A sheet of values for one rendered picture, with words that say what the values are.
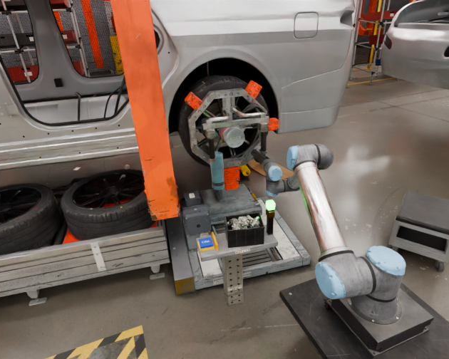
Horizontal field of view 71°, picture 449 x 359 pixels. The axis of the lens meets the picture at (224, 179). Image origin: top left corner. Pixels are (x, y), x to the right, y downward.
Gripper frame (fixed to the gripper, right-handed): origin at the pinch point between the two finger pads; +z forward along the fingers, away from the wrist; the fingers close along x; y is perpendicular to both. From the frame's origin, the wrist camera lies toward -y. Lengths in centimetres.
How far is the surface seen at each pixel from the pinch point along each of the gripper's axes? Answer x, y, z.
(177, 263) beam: -85, -13, -45
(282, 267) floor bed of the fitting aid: -43, 41, -60
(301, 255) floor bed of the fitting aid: -30, 49, -57
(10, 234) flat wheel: -129, -103, -27
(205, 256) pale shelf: -52, -26, -80
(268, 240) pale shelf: -27, 0, -78
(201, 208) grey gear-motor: -51, -18, -27
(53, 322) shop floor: -149, -58, -59
